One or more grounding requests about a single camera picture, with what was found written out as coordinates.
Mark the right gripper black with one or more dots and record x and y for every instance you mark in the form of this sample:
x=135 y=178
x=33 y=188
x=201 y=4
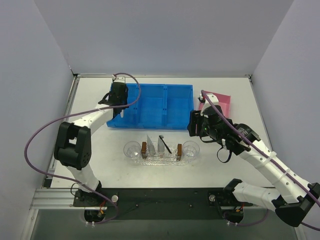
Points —
x=194 y=124

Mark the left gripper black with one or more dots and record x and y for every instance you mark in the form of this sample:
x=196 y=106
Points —
x=110 y=100

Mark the clear plastic cup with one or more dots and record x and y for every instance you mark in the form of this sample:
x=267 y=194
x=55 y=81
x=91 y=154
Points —
x=190 y=149
x=132 y=149

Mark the clear holder with brown ends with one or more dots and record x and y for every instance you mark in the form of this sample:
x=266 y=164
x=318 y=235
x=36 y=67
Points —
x=162 y=157

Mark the black toothbrush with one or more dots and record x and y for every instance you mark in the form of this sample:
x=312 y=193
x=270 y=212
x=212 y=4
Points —
x=161 y=139

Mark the red-capped toothpaste tube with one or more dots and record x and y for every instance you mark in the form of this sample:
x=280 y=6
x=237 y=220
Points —
x=160 y=147

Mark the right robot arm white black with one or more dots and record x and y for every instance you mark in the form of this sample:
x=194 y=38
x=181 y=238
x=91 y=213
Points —
x=291 y=197

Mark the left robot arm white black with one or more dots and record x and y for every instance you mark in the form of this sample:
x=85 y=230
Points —
x=73 y=146

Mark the clear textured oval tray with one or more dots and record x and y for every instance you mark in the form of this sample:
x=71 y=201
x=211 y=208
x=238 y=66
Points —
x=184 y=161

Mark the pink plastic box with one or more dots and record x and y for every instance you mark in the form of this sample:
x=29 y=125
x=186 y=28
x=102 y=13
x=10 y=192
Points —
x=223 y=101

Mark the blue three-compartment bin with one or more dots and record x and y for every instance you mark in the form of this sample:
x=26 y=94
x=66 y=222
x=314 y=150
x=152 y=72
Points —
x=160 y=107

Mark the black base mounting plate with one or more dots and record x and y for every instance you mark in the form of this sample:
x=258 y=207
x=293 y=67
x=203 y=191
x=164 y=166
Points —
x=158 y=204

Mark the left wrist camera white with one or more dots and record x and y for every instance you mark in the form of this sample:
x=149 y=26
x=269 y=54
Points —
x=118 y=79

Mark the aluminium rail frame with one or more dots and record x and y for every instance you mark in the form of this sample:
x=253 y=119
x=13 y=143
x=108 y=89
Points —
x=52 y=199

